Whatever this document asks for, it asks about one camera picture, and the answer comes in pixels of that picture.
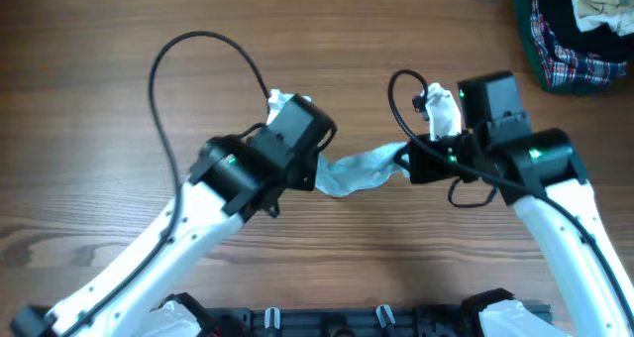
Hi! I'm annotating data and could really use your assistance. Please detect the beige cream garment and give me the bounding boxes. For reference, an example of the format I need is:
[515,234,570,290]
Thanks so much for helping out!
[572,0,633,37]

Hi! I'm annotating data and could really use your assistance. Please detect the right black camera cable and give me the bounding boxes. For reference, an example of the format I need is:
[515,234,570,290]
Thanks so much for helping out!
[387,68,634,323]

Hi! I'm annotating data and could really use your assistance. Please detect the black camera cable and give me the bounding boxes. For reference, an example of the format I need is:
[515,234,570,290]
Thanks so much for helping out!
[387,68,634,323]
[58,30,271,337]

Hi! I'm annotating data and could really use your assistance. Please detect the left black camera cable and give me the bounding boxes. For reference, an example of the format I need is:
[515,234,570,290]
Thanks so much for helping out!
[58,30,271,337]

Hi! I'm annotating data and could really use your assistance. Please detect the light blue striped baby pants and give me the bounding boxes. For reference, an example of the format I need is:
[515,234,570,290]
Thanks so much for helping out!
[315,142,409,198]

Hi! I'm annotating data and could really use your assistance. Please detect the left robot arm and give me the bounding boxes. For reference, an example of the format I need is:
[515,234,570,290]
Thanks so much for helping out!
[10,95,336,336]

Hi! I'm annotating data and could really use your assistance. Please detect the red plaid shirt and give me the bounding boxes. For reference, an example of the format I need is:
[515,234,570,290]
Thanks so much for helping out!
[529,0,629,88]

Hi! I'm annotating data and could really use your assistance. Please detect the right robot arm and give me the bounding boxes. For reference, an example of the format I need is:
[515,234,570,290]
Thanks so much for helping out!
[393,70,633,336]

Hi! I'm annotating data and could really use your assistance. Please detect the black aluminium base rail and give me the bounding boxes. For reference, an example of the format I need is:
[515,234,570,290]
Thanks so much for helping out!
[202,304,554,337]

